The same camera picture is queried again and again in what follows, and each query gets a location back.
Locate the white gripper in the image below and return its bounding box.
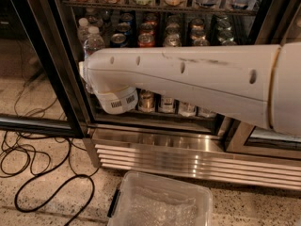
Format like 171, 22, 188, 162
95, 87, 138, 115

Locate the clear water bottle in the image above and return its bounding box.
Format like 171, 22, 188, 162
77, 18, 89, 44
83, 26, 105, 58

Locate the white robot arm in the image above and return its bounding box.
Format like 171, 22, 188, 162
79, 42, 301, 136

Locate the bottom shelf brown can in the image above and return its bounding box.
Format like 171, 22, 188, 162
138, 89, 155, 112

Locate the stainless steel fridge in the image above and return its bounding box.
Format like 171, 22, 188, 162
48, 0, 301, 190

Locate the open glass fridge door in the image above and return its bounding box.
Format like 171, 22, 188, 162
0, 0, 87, 138

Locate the blue Pepsi can front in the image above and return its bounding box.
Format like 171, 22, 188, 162
110, 33, 128, 48

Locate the red Coca-Cola can front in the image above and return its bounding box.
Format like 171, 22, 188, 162
137, 33, 155, 48

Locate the clear plastic storage bin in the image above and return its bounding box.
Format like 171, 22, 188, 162
107, 171, 213, 226

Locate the black floor cable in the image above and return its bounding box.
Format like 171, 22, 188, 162
0, 129, 97, 226

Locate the upper wire shelf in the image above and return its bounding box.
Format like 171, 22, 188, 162
62, 0, 258, 16

